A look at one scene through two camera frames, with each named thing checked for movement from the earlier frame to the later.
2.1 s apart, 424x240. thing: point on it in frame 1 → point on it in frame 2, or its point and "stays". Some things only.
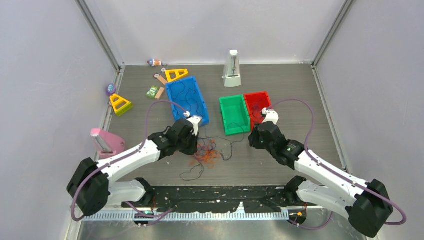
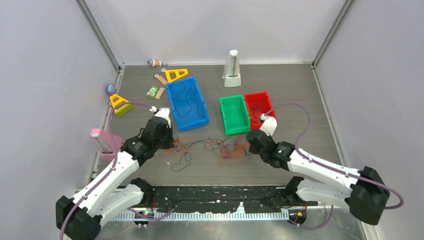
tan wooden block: x=159 y=93 stays
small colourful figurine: x=154 y=62 stays
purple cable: x=256 y=107 stays
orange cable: x=205 y=154 → x=233 y=148
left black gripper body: x=186 y=146 → x=165 y=142
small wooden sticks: x=162 y=80 stays
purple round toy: x=111 y=89 stays
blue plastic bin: x=186 y=93 stays
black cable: x=189 y=170 → x=188 y=166
